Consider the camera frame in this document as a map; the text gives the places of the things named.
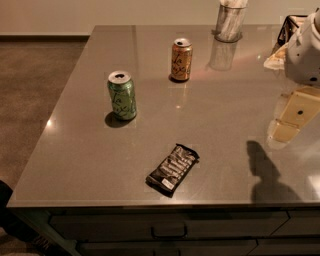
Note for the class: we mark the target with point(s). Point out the grey upper drawer front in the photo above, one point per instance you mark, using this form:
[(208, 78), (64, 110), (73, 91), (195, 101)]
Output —
[(148, 226)]

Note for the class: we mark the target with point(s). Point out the black snack bar wrapper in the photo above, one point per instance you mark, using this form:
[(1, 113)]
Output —
[(172, 170)]

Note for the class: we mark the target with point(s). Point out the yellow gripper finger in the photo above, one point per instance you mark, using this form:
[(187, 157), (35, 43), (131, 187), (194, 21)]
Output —
[(298, 109)]

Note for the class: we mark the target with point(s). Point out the dark drawer handle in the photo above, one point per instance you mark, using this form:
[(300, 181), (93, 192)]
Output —
[(169, 231)]

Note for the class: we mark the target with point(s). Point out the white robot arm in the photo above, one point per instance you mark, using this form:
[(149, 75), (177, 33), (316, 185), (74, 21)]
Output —
[(298, 55)]

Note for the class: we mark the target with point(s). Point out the green soda can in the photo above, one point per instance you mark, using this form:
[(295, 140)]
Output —
[(122, 93)]

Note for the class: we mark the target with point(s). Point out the orange soda can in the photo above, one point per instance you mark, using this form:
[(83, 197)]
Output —
[(181, 59)]

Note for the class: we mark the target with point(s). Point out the crumpled paper napkin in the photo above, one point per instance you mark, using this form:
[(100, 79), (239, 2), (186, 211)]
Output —
[(276, 60)]

